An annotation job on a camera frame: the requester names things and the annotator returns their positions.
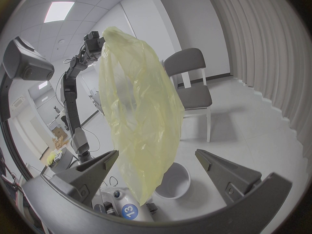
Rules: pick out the cardboard box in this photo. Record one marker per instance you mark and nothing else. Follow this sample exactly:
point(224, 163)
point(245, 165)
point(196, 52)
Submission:
point(57, 131)

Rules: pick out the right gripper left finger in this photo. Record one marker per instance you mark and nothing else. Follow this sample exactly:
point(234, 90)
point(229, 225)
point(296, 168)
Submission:
point(82, 179)

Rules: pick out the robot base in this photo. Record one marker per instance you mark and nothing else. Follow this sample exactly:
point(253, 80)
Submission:
point(126, 200)

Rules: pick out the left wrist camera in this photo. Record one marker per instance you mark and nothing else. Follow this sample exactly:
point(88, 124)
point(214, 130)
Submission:
point(92, 35)

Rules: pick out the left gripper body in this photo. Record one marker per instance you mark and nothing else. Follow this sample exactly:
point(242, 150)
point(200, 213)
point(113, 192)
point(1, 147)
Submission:
point(92, 45)

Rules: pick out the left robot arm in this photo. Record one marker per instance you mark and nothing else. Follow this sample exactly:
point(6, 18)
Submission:
point(70, 101)

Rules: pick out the white chair grey cushions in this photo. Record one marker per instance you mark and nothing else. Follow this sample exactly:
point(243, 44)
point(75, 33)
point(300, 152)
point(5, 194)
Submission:
point(192, 99)

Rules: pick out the white trash bin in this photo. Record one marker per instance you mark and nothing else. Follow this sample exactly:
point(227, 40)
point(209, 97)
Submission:
point(178, 179)

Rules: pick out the yellow plastic bag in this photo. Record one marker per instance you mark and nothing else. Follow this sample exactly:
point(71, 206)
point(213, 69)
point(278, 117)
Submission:
point(141, 106)

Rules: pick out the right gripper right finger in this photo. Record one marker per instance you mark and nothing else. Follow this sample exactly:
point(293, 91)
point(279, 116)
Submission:
point(226, 177)

